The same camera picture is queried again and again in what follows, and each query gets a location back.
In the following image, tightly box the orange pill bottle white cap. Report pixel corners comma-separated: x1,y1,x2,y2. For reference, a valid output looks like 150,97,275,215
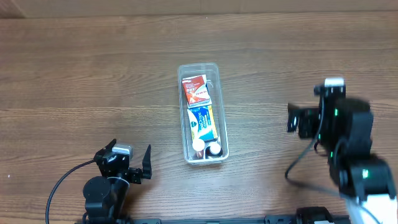
192,138,205,159

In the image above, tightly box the dark brown syrup bottle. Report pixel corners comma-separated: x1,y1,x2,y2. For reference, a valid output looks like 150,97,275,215
205,142,223,158

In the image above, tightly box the blue VapoDrops box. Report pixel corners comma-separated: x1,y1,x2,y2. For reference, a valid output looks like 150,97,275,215
187,105,218,142

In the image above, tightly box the red medicine box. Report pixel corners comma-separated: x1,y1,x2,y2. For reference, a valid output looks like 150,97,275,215
182,75,211,108

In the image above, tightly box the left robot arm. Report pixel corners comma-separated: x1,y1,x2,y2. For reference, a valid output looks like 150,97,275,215
83,139,152,223

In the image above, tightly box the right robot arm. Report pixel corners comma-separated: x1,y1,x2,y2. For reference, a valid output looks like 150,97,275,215
286,78,397,223

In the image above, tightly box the clear plastic container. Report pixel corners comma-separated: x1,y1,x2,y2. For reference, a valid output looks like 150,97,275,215
178,63,229,164

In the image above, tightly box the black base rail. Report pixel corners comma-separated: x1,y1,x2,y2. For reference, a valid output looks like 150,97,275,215
76,214,352,224

